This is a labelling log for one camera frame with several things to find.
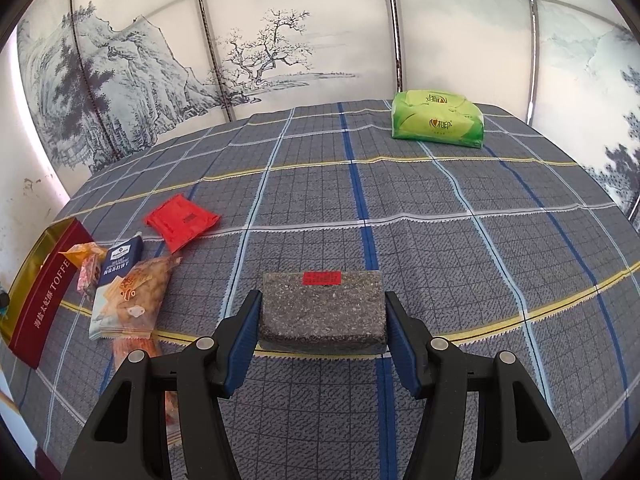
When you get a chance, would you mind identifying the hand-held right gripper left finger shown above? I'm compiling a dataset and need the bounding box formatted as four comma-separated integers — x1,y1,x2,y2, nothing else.
62,289,263,480

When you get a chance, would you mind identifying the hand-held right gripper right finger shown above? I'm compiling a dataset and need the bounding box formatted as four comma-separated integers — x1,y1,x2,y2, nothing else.
384,291,583,480

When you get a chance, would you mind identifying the grey speckled snack block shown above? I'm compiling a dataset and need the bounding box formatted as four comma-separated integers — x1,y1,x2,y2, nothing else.
258,270,388,353

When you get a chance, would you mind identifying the clear packet of brown pastries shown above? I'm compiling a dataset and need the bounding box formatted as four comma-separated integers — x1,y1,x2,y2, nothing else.
102,255,183,338

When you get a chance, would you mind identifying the blue and white cracker packet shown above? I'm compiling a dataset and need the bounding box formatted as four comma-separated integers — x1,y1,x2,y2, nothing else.
89,234,146,341

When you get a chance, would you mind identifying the red and gold tin box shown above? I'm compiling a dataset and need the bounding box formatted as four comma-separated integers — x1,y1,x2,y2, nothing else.
0,218,95,370

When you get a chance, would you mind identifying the orange snack packet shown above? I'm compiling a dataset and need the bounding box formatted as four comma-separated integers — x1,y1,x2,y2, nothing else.
111,335,181,441

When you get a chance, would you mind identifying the grey plaid blanket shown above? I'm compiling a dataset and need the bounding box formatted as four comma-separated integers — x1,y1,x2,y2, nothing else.
0,100,640,480

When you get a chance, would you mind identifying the red foil snack packet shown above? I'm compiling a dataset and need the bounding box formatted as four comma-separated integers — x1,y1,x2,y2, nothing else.
143,194,222,255

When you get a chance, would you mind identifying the small orange white candy packet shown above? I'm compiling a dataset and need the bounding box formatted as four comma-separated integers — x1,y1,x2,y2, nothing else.
59,242,108,301

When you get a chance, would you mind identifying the green tissue pack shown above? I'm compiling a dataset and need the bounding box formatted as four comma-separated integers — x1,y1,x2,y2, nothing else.
391,89,485,149

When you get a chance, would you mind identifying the ink landscape folding screen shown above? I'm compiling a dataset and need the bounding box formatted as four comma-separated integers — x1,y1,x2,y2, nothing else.
17,0,640,226

